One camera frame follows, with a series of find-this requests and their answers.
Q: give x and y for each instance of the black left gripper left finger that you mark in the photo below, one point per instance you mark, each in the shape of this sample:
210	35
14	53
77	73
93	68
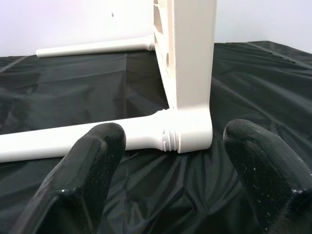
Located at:
80	175

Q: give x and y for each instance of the white plastic table leg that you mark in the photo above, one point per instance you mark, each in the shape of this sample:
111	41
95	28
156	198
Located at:
48	143
97	47

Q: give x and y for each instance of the black tablecloth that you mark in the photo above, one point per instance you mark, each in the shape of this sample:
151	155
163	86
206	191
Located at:
73	85

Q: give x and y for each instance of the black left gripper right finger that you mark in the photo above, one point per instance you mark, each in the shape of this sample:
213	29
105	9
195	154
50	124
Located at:
273	175

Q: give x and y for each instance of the white plastic children table top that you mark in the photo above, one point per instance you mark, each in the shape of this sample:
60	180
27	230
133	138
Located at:
192	61

